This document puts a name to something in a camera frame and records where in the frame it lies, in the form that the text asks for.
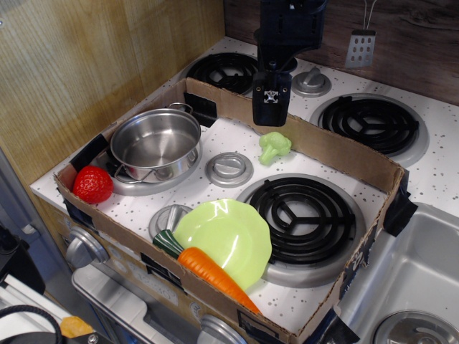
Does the red plastic toy strawberry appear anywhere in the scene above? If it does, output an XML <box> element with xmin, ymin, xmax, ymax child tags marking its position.
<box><xmin>72</xmin><ymin>166</ymin><xmax>114</xmax><ymax>204</ymax></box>

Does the right grey oven knob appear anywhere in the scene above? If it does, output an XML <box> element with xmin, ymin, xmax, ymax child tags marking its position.
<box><xmin>197</xmin><ymin>315</ymin><xmax>247</xmax><ymax>344</ymax></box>

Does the grey back stove knob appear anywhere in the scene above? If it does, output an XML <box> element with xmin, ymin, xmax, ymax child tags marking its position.
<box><xmin>292</xmin><ymin>67</ymin><xmax>331</xmax><ymax>98</ymax></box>

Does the grey oven knob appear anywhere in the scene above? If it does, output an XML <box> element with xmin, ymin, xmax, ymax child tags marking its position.
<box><xmin>197</xmin><ymin>315</ymin><xmax>247</xmax><ymax>344</ymax></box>
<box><xmin>66</xmin><ymin>226</ymin><xmax>109</xmax><ymax>269</ymax></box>

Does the black device at left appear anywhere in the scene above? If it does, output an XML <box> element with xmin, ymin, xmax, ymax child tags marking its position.
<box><xmin>1</xmin><ymin>225</ymin><xmax>46</xmax><ymax>295</ymax></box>

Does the front right black burner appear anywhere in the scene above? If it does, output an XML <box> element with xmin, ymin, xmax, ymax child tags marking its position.
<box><xmin>237</xmin><ymin>173</ymin><xmax>366</xmax><ymax>288</ymax></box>

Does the grey toy sink basin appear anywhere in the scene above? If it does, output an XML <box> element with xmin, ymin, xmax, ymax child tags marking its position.
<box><xmin>339</xmin><ymin>204</ymin><xmax>458</xmax><ymax>343</ymax></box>

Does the silver sink drain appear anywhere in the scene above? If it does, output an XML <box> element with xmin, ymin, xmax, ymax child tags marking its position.
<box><xmin>372</xmin><ymin>310</ymin><xmax>458</xmax><ymax>344</ymax></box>

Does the orange plastic toy carrot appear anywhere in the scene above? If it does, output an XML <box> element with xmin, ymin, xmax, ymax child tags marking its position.
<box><xmin>152</xmin><ymin>229</ymin><xmax>261</xmax><ymax>314</ymax></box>

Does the left grey oven knob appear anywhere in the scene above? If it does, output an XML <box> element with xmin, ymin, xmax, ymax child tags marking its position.
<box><xmin>66</xmin><ymin>226</ymin><xmax>109</xmax><ymax>269</ymax></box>

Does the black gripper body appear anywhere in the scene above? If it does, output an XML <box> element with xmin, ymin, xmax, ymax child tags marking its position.
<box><xmin>252</xmin><ymin>61</ymin><xmax>291</xmax><ymax>126</ymax></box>

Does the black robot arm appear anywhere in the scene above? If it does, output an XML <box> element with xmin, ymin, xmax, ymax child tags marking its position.
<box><xmin>252</xmin><ymin>1</ymin><xmax>328</xmax><ymax>127</ymax></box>

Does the black braided cable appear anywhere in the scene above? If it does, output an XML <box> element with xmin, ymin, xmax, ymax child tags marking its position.
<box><xmin>0</xmin><ymin>304</ymin><xmax>62</xmax><ymax>344</ymax></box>

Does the light green plastic plate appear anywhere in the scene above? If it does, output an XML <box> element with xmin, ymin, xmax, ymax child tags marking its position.
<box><xmin>173</xmin><ymin>199</ymin><xmax>272</xmax><ymax>290</ymax></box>

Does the brown cardboard fence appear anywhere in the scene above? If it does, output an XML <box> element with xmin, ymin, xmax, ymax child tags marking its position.
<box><xmin>55</xmin><ymin>79</ymin><xmax>407</xmax><ymax>343</ymax></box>

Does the grey oven door handle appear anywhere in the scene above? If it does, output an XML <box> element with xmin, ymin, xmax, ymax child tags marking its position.
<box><xmin>72</xmin><ymin>264</ymin><xmax>199</xmax><ymax>343</ymax></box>

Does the grey stove knob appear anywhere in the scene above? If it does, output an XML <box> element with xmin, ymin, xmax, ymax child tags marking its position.
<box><xmin>292</xmin><ymin>67</ymin><xmax>331</xmax><ymax>98</ymax></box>
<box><xmin>205</xmin><ymin>152</ymin><xmax>254</xmax><ymax>188</ymax></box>
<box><xmin>148</xmin><ymin>204</ymin><xmax>192</xmax><ymax>239</ymax></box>

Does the back right black burner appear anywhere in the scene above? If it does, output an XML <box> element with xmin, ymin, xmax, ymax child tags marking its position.
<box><xmin>311</xmin><ymin>93</ymin><xmax>430</xmax><ymax>168</ymax></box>

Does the back left black burner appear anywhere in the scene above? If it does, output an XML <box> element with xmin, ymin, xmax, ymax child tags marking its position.
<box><xmin>181</xmin><ymin>52</ymin><xmax>257</xmax><ymax>96</ymax></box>

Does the grey front stove knob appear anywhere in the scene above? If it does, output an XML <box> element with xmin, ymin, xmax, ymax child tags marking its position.
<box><xmin>148</xmin><ymin>204</ymin><xmax>192</xmax><ymax>239</ymax></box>

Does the light green toy broccoli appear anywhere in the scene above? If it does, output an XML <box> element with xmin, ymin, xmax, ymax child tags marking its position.
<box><xmin>259</xmin><ymin>132</ymin><xmax>292</xmax><ymax>166</ymax></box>

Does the grey centre stove knob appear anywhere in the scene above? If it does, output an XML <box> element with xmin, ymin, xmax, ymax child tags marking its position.
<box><xmin>205</xmin><ymin>152</ymin><xmax>254</xmax><ymax>188</ymax></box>

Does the black burner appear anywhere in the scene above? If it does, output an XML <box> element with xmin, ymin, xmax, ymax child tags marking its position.
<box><xmin>237</xmin><ymin>173</ymin><xmax>366</xmax><ymax>288</ymax></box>
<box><xmin>311</xmin><ymin>93</ymin><xmax>430</xmax><ymax>168</ymax></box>
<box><xmin>181</xmin><ymin>52</ymin><xmax>257</xmax><ymax>96</ymax></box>

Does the hanging metal slotted spatula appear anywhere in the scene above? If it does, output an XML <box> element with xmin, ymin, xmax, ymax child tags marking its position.
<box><xmin>345</xmin><ymin>1</ymin><xmax>377</xmax><ymax>69</ymax></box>

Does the orange yellow object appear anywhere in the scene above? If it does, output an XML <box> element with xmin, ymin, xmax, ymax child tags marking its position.
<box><xmin>60</xmin><ymin>316</ymin><xmax>94</xmax><ymax>338</ymax></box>

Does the small stainless steel pot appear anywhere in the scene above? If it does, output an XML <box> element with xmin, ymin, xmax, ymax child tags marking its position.
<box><xmin>110</xmin><ymin>103</ymin><xmax>202</xmax><ymax>183</ymax></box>

